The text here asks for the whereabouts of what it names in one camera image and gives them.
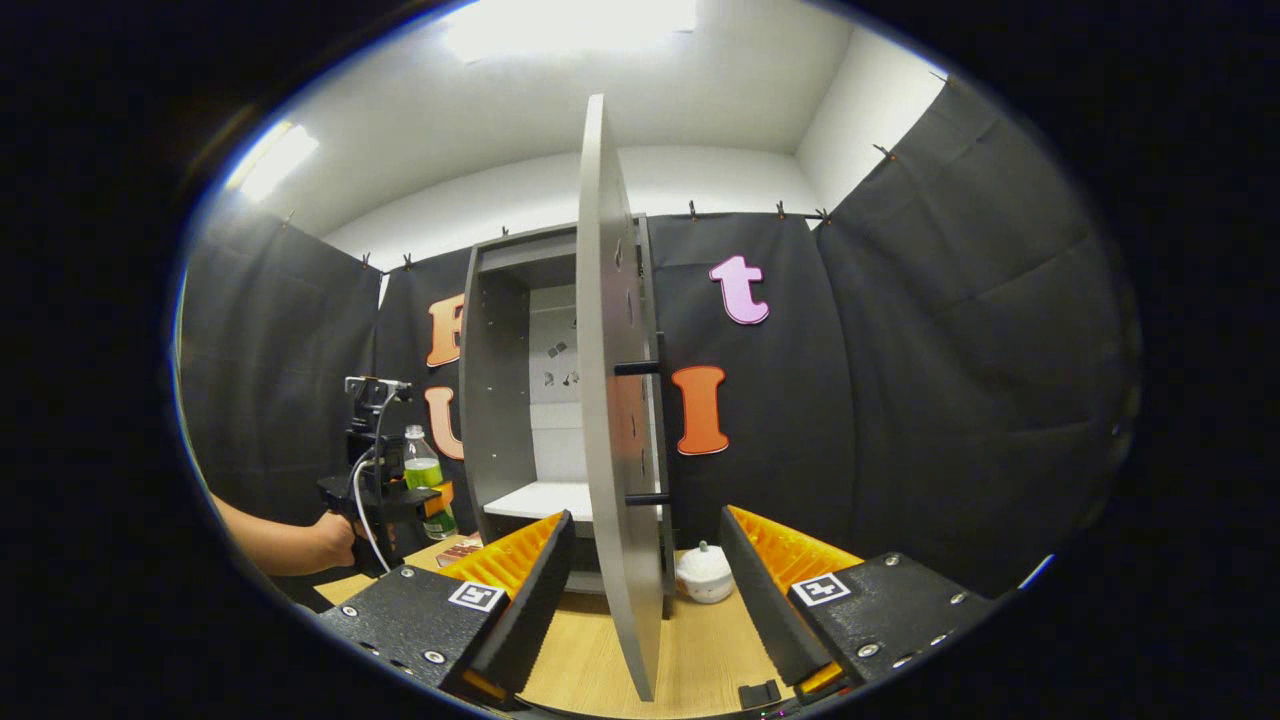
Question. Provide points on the book with reddish cover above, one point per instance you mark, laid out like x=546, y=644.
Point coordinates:
x=458, y=550

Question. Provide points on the large ceiling light panel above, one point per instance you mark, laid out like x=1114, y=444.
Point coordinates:
x=570, y=25

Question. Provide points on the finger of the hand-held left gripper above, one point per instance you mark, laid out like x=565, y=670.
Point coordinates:
x=435, y=500

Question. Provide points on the grey cabinet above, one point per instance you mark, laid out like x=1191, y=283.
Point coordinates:
x=495, y=400

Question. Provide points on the narrow ceiling light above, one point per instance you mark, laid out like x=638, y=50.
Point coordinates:
x=272, y=160

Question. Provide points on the row of black cloth clips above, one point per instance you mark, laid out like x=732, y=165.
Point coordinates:
x=691, y=210

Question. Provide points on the clear bottle with green label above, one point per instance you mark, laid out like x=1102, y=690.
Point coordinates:
x=422, y=470

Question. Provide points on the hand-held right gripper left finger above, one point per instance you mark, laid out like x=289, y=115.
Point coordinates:
x=530, y=590

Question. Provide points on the white lidded pot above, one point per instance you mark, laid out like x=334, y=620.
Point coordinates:
x=705, y=578

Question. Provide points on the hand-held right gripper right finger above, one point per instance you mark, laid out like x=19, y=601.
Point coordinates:
x=760, y=600

